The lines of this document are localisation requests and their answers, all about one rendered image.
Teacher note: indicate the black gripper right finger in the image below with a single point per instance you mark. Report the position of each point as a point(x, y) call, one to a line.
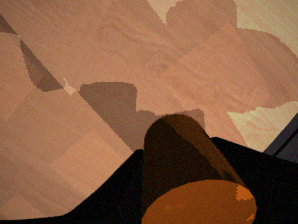
point(272, 181)

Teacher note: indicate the orange tapered knob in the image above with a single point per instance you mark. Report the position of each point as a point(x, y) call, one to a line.
point(187, 180)

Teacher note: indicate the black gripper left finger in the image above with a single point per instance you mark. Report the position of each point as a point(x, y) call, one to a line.
point(117, 201)

